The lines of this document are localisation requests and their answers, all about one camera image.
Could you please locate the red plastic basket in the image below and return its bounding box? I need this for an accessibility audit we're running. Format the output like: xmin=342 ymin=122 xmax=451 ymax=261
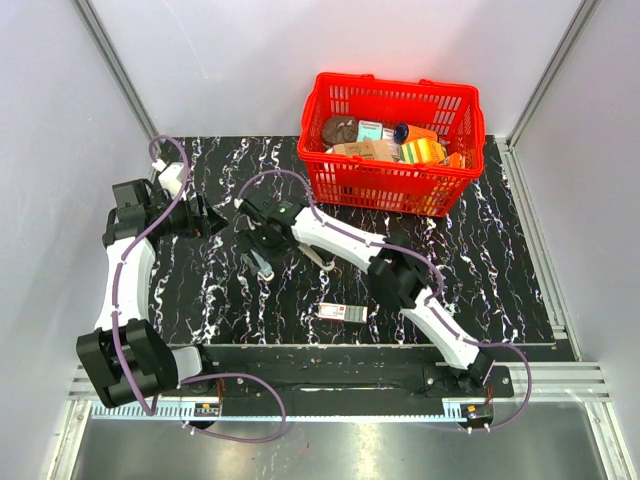
xmin=297 ymin=72 xmax=485 ymax=217

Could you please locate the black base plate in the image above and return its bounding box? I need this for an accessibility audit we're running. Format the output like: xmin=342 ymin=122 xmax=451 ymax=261
xmin=202 ymin=345 xmax=514 ymax=421

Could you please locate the staples box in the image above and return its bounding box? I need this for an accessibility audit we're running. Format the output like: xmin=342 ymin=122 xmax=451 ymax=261
xmin=317 ymin=303 xmax=368 ymax=324

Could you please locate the yellow green striped box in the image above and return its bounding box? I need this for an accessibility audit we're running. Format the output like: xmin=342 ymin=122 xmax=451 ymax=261
xmin=400 ymin=138 xmax=447 ymax=165

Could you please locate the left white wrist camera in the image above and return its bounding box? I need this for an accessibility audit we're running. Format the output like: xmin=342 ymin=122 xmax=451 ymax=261
xmin=152 ymin=158 xmax=185 ymax=200

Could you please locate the teal label box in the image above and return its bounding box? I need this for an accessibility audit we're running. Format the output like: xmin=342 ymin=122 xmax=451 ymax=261
xmin=356 ymin=120 xmax=383 ymax=142

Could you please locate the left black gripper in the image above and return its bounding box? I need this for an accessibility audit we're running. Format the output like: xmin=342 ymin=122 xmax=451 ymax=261
xmin=148 ymin=188 xmax=229 ymax=239

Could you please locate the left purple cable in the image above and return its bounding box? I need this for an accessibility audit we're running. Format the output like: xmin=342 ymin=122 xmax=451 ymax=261
xmin=110 ymin=135 xmax=287 ymax=444

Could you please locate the cardboard box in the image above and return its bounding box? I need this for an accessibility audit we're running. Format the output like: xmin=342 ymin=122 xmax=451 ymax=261
xmin=326 ymin=140 xmax=395 ymax=162

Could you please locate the orange bottle blue cap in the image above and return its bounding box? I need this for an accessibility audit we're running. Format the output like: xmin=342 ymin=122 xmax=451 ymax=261
xmin=393 ymin=123 xmax=438 ymax=145

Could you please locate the brown round sponge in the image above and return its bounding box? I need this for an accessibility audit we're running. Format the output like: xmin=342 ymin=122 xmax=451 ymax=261
xmin=321 ymin=116 xmax=358 ymax=148

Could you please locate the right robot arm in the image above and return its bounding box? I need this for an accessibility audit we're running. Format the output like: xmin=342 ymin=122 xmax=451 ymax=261
xmin=234 ymin=194 xmax=494 ymax=396

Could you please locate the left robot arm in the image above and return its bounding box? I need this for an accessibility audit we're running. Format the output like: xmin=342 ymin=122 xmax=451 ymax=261
xmin=76 ymin=179 xmax=228 ymax=408

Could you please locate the small light blue stapler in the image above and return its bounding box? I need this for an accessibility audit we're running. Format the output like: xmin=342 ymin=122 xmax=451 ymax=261
xmin=241 ymin=250 xmax=274 ymax=282

